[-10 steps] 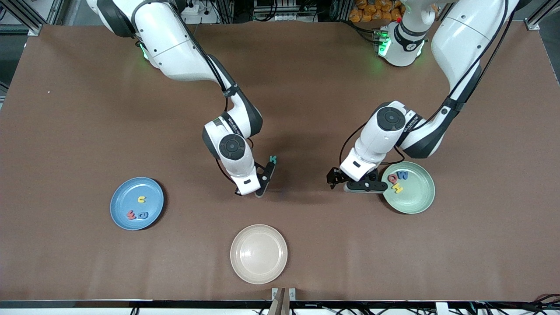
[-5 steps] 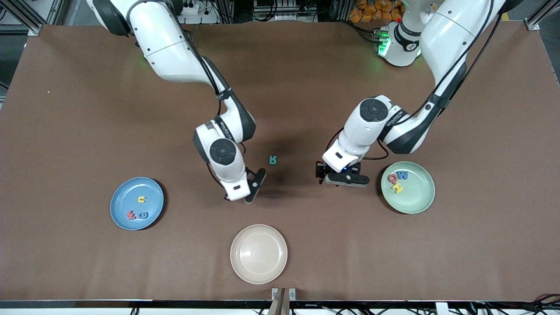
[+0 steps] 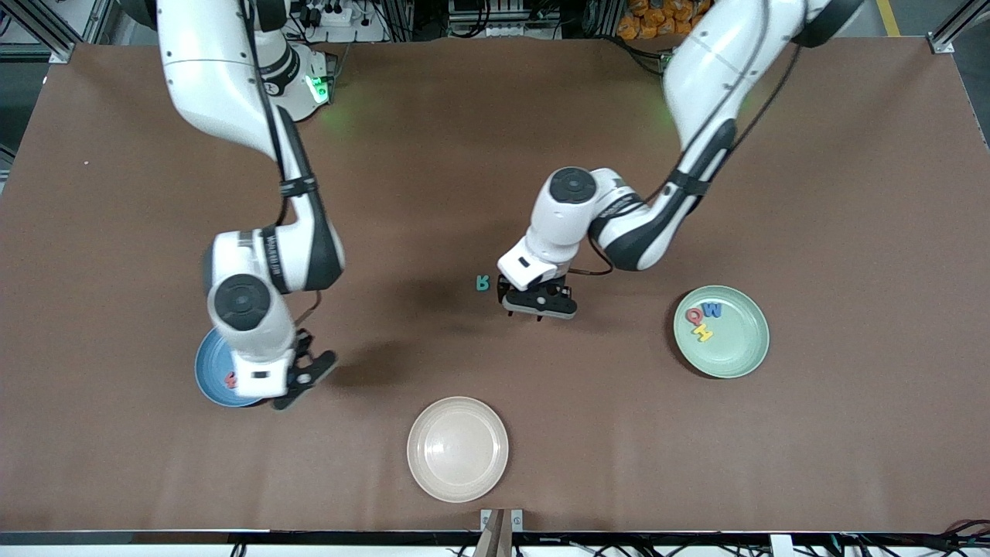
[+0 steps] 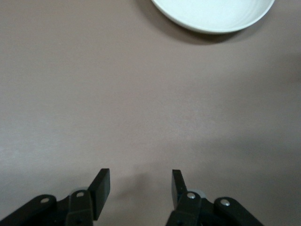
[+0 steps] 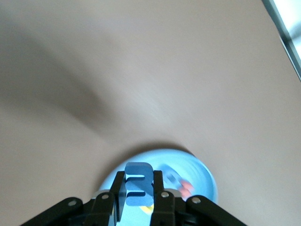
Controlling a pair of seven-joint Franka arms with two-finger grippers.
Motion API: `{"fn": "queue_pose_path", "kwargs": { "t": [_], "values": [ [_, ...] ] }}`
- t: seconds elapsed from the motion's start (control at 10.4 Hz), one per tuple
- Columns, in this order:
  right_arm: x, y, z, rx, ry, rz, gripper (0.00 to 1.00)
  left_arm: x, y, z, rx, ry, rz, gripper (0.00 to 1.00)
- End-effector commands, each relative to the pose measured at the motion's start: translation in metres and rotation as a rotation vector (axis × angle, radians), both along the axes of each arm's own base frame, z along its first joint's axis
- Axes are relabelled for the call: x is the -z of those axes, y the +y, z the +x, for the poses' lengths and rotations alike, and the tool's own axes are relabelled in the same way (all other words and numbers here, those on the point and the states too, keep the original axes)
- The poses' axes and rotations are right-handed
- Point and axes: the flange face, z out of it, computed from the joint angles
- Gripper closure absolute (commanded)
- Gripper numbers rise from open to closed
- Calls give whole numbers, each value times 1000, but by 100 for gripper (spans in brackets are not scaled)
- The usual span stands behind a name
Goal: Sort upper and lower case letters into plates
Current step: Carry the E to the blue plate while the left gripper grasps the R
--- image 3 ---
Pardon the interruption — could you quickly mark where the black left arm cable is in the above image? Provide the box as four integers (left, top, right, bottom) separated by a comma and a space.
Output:
568, 0, 805, 276

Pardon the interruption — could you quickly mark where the orange packets pile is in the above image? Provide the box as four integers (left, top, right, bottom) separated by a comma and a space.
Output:
617, 0, 697, 41

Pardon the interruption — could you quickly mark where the blue plate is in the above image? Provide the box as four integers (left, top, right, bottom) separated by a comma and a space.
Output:
194, 329, 264, 408

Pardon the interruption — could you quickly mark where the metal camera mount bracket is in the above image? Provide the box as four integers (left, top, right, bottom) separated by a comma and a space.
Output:
480, 508, 524, 557

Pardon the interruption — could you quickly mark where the aluminium frame profile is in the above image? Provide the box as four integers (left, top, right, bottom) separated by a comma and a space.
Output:
0, 0, 117, 64
930, 0, 990, 55

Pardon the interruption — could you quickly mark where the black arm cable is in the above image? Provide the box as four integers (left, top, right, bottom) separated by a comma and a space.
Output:
240, 0, 324, 326
568, 0, 805, 276

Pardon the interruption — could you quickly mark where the cable bundle under table edge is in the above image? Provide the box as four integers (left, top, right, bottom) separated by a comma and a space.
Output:
831, 520, 990, 557

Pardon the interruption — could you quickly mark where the beige plate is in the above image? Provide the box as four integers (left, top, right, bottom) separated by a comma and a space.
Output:
407, 396, 510, 504

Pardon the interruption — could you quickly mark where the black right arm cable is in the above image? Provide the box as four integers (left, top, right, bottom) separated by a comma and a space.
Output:
240, 0, 324, 326

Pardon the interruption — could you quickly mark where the metal equipment rack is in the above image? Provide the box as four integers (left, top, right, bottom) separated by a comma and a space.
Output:
447, 0, 563, 39

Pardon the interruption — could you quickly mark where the green plate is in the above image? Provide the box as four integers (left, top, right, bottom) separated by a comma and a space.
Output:
673, 285, 770, 379

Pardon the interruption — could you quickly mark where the white power strip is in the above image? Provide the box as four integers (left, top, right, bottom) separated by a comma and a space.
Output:
290, 2, 353, 28

